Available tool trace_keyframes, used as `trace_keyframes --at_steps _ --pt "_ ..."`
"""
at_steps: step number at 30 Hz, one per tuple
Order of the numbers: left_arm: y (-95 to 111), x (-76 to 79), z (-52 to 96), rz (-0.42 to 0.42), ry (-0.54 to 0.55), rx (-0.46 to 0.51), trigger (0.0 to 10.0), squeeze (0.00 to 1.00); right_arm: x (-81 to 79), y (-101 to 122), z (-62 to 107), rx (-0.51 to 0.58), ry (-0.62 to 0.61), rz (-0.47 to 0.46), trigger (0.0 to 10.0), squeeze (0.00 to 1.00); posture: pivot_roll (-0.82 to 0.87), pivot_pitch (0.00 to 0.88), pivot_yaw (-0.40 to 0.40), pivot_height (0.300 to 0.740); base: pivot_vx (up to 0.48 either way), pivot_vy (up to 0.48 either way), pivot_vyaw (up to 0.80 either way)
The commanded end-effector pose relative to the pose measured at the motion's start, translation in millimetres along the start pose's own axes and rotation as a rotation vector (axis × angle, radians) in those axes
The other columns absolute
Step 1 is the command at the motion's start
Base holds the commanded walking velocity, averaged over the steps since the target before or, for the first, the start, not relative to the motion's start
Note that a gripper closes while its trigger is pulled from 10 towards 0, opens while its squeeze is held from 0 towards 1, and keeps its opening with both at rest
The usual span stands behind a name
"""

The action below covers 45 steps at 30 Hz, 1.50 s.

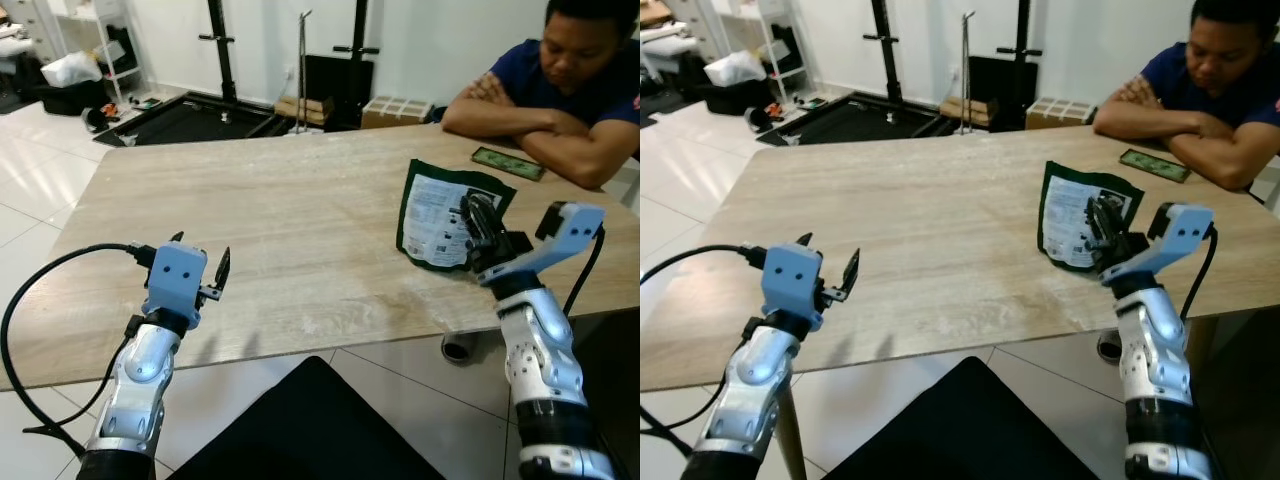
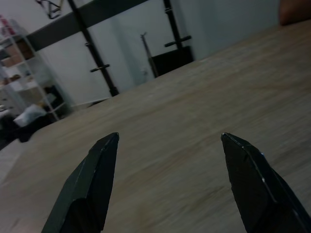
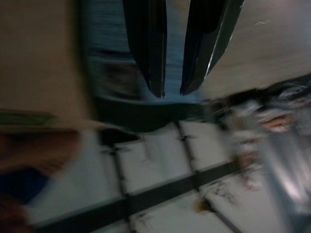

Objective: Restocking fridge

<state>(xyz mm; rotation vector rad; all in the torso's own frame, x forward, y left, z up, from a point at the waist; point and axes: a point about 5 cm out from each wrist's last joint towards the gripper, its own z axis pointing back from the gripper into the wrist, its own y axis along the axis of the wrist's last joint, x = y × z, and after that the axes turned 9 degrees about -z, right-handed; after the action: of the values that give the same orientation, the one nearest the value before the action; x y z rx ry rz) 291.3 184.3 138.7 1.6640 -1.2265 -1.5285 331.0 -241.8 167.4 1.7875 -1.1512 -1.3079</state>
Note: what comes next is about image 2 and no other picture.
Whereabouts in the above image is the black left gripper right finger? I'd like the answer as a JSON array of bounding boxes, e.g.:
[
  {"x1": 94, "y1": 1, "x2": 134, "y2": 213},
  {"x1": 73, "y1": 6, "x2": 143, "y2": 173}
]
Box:
[{"x1": 220, "y1": 132, "x2": 311, "y2": 233}]

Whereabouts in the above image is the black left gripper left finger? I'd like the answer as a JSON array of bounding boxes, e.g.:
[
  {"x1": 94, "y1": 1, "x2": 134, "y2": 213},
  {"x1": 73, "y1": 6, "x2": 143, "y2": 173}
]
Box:
[{"x1": 41, "y1": 132, "x2": 120, "y2": 233}]

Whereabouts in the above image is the black bag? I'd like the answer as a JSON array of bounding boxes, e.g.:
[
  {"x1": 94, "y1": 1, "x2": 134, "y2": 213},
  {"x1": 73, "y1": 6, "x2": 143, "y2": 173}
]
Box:
[{"x1": 0, "y1": 114, "x2": 52, "y2": 146}]

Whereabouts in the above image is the white plastic bag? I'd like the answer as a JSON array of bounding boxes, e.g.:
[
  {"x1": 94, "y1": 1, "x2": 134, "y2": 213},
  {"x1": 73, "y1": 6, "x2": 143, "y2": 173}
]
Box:
[{"x1": 13, "y1": 104, "x2": 47, "y2": 127}]

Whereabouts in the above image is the white metal shelf rack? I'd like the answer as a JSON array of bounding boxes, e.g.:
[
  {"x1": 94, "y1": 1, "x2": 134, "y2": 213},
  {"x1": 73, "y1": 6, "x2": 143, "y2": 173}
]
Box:
[{"x1": 0, "y1": 19, "x2": 73, "y2": 122}]

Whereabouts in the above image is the black box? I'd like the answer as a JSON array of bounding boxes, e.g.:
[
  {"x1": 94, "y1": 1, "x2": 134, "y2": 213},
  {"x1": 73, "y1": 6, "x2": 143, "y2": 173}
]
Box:
[{"x1": 148, "y1": 45, "x2": 195, "y2": 78}]

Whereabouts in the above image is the brown leather seat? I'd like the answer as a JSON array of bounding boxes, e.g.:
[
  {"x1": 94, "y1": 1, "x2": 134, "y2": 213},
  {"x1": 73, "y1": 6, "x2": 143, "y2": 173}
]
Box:
[{"x1": 278, "y1": 0, "x2": 311, "y2": 26}]

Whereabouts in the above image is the black metal rack post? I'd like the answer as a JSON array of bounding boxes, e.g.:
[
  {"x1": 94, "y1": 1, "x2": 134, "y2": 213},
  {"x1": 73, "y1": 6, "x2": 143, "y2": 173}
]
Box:
[
  {"x1": 67, "y1": 0, "x2": 120, "y2": 97},
  {"x1": 162, "y1": 0, "x2": 192, "y2": 49}
]

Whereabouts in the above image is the triangular wall frame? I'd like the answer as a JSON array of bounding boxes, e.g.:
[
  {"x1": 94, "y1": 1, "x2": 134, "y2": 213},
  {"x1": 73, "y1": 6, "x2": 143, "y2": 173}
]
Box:
[{"x1": 35, "y1": 0, "x2": 65, "y2": 19}]

